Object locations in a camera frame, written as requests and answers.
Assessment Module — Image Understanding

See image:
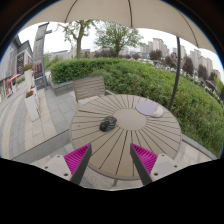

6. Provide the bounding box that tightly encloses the green hedge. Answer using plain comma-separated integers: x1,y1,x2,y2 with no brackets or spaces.
50,58,224,154

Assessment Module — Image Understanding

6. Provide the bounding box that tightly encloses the wooden slatted chair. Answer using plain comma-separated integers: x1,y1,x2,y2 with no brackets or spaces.
73,76,112,108

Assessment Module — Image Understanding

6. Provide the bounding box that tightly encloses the white planter box near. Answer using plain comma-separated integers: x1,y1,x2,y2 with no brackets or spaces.
25,90,40,121

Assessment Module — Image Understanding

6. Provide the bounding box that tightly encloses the left tree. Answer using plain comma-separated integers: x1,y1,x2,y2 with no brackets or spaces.
57,20,95,58

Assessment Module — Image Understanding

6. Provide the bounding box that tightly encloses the tall grey sign pillar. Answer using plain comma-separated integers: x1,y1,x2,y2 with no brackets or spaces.
33,23,51,90

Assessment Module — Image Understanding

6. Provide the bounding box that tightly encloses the right tree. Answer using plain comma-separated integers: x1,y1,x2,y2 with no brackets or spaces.
94,21,142,56

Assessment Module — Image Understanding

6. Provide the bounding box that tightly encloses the black computer mouse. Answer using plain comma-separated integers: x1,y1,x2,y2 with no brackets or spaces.
99,116,117,132

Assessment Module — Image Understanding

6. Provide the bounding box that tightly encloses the white planter box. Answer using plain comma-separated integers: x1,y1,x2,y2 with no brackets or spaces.
25,90,40,121
23,64,34,89

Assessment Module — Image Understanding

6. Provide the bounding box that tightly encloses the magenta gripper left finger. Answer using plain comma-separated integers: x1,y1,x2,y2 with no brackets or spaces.
44,143,93,186

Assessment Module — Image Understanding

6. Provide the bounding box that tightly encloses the beige patio umbrella canopy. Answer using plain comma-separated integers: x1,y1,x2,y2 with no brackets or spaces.
22,0,216,52

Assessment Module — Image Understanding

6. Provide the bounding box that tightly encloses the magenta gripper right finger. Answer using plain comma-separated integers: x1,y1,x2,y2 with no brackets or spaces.
129,143,183,186

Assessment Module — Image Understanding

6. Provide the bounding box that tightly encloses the white planter box far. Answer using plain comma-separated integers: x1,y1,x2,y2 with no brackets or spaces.
23,64,34,89

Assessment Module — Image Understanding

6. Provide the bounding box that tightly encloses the tree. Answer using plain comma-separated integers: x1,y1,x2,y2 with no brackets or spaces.
94,21,142,56
57,20,95,58

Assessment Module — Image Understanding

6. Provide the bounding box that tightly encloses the dark umbrella pole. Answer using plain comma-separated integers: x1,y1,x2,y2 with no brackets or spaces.
167,35,182,112

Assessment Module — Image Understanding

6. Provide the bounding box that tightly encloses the round slatted wooden table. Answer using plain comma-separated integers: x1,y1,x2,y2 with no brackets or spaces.
70,94,181,180

